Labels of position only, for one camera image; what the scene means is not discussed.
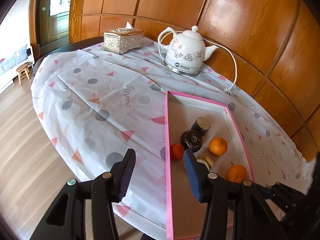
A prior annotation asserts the large orange with stem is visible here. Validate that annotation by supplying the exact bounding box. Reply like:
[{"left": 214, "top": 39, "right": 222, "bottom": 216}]
[{"left": 227, "top": 162, "right": 248, "bottom": 183}]

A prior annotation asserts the small orange tangerine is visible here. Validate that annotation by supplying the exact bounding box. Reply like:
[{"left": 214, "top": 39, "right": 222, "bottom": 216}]
[{"left": 209, "top": 137, "right": 228, "bottom": 156}]

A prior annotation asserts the dark round water chestnut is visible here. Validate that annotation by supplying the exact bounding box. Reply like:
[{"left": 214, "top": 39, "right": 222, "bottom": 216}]
[{"left": 180, "top": 130, "right": 202, "bottom": 152}]

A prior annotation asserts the red tomato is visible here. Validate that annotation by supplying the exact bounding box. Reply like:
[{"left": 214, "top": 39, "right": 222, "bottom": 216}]
[{"left": 170, "top": 143, "right": 185, "bottom": 160}]

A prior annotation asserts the small cut dark cylinder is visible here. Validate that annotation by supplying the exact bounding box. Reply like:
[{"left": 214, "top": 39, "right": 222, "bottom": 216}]
[{"left": 191, "top": 116, "right": 210, "bottom": 137}]

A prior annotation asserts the pink-edged cardboard tray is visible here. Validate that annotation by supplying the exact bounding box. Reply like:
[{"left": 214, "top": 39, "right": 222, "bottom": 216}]
[{"left": 164, "top": 91, "right": 255, "bottom": 239}]

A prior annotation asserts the white patterned tablecloth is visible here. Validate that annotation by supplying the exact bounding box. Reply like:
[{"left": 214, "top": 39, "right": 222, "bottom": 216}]
[{"left": 31, "top": 38, "right": 312, "bottom": 239}]

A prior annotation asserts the wooden stool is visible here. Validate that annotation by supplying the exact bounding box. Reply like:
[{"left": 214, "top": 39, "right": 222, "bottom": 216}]
[{"left": 16, "top": 62, "right": 30, "bottom": 86}]

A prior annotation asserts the white ceramic electric kettle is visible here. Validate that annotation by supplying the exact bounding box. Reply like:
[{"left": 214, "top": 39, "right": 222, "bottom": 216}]
[{"left": 157, "top": 25, "right": 218, "bottom": 76}]

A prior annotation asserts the ornate tissue box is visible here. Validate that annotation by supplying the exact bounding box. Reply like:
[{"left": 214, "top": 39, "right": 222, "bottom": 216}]
[{"left": 103, "top": 22, "right": 145, "bottom": 55}]

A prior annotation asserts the wooden door with glass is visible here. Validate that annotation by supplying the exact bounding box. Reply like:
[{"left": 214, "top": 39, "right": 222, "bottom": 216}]
[{"left": 29, "top": 0, "right": 84, "bottom": 58}]

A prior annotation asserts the white kettle power cord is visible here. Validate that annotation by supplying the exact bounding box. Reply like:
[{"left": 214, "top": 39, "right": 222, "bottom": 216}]
[{"left": 159, "top": 31, "right": 238, "bottom": 95}]

